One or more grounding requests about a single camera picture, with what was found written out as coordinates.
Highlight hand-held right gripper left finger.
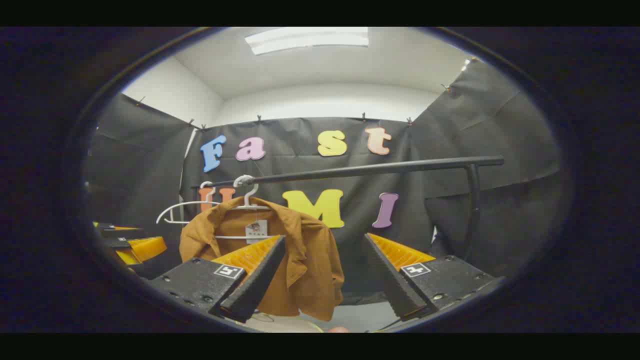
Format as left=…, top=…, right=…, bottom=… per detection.
left=147, top=235, right=287, bottom=325

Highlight brown jacket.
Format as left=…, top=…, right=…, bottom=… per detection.
left=179, top=196, right=346, bottom=322

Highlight long ceiling light panel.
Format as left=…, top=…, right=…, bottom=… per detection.
left=244, top=27, right=370, bottom=56

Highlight white hanger with taped hook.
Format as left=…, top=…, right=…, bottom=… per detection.
left=215, top=175, right=277, bottom=241

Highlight black clothes rack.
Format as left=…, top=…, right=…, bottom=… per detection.
left=191, top=155, right=505, bottom=263

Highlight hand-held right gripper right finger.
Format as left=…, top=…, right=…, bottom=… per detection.
left=363, top=232, right=505, bottom=322

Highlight white plastic hanger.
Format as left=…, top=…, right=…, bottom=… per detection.
left=156, top=181, right=222, bottom=226

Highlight black backdrop cloth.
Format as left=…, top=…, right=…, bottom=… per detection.
left=82, top=57, right=562, bottom=306

